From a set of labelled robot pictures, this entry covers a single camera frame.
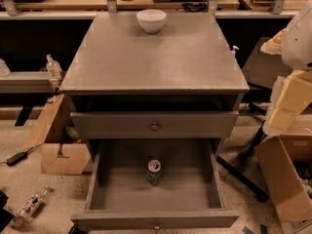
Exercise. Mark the cardboard box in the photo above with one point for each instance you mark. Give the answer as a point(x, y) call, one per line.
point(60, 155)
point(276, 157)

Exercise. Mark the grey drawer cabinet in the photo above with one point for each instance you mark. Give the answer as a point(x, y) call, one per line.
point(185, 67)

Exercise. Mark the green bag by box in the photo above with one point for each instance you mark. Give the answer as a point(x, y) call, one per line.
point(72, 134)

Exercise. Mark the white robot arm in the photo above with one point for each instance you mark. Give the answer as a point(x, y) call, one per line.
point(293, 44)

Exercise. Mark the clear bottle on shelf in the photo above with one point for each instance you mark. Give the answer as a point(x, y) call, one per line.
point(53, 67)

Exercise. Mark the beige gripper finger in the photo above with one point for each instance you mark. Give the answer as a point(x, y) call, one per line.
point(277, 121)

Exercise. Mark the white ceramic bowl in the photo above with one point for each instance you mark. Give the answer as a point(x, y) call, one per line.
point(151, 20)

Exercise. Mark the black power adapter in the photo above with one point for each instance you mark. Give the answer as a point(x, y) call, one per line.
point(16, 158)

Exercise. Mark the green soda can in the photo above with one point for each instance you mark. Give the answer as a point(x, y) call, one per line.
point(154, 171)

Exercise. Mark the open middle drawer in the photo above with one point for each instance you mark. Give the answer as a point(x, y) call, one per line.
point(187, 196)

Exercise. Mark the left cardboard box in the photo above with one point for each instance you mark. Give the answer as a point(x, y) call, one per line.
point(60, 155)

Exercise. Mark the closed top drawer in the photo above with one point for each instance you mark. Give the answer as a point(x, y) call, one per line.
point(100, 125)

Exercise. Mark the plastic bottle on floor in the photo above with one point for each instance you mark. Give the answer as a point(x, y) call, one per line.
point(32, 205)

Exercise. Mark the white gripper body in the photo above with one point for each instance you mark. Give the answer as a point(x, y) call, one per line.
point(298, 44)

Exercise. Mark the right cardboard box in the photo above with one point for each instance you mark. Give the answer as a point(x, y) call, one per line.
point(276, 157)

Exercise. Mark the black folding table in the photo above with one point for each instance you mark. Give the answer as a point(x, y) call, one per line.
point(261, 70)

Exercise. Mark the small white pump bottle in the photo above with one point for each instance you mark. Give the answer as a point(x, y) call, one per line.
point(235, 50)

